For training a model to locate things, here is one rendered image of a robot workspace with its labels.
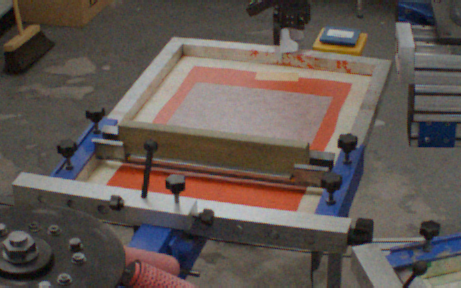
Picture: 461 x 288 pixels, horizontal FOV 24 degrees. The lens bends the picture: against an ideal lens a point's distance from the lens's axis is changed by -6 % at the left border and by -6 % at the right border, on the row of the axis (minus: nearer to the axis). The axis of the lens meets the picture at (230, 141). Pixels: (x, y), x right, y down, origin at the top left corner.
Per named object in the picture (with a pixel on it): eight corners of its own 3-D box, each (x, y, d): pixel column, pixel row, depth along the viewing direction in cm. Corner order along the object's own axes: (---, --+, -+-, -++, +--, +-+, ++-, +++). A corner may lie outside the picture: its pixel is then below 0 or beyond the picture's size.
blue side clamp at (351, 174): (341, 170, 240) (342, 141, 237) (363, 172, 239) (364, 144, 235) (309, 246, 215) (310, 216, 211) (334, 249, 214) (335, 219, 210)
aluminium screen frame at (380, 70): (173, 49, 294) (173, 36, 292) (392, 73, 279) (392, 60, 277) (52, 204, 228) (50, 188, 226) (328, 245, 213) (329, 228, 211)
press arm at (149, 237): (153, 229, 213) (151, 207, 210) (183, 233, 211) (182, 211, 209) (122, 278, 198) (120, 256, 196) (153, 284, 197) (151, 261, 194)
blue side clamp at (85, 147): (100, 140, 254) (98, 113, 251) (120, 142, 253) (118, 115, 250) (49, 207, 229) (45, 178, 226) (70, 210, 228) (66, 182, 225)
